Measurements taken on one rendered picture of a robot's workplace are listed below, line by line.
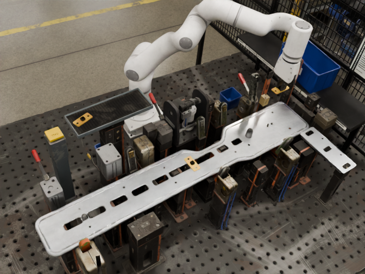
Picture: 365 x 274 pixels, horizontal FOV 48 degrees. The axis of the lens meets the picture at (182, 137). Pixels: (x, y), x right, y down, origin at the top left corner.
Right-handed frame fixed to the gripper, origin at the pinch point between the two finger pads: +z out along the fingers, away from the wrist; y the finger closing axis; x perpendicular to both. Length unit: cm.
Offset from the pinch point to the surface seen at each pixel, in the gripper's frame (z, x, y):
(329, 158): 27.1, 11.6, 31.5
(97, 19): 128, 33, -263
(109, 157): 16, -80, -15
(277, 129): 27.2, 2.4, 4.6
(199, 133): 25.2, -34.1, -12.0
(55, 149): 17, -97, -30
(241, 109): 28.6, -2.9, -16.6
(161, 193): 27, -67, 6
